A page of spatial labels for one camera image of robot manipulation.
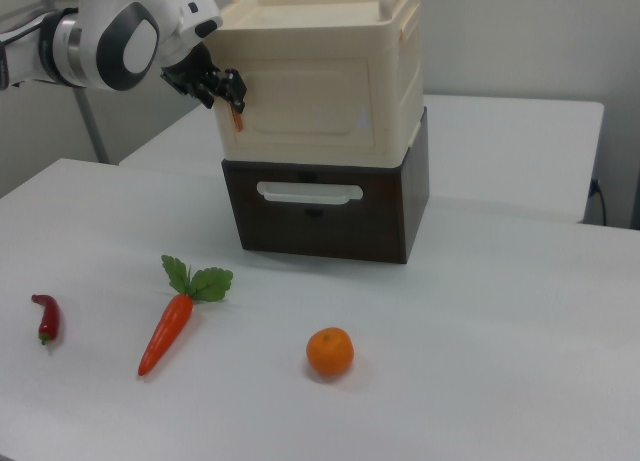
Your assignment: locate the orange toy carrot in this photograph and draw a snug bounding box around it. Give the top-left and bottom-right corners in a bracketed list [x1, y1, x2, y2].
[137, 254, 235, 378]

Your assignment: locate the black power cable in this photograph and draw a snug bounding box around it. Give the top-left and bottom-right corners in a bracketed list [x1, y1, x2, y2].
[589, 178, 609, 228]

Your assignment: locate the grey metal pole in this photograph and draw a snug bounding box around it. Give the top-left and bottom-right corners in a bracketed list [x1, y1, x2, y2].
[73, 86, 110, 165]

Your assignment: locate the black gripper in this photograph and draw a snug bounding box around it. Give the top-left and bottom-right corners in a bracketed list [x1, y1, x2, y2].
[159, 44, 249, 115]

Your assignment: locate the dark brown drawer box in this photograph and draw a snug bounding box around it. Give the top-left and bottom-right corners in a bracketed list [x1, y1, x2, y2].
[221, 105, 431, 266]

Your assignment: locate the cream plastic cabinet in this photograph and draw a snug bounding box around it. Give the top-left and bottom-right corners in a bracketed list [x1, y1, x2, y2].
[205, 0, 427, 170]

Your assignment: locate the white drawer handle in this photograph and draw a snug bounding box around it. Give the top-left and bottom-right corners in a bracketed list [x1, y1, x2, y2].
[255, 180, 364, 206]

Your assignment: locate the orange mandarin fruit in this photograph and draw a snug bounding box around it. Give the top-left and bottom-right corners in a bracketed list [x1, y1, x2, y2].
[305, 326, 355, 379]

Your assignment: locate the cream cabinet door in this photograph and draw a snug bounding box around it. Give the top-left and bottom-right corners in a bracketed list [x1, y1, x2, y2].
[219, 57, 377, 151]

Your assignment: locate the red chili pepper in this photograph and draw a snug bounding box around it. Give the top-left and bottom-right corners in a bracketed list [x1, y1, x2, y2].
[30, 293, 62, 347]

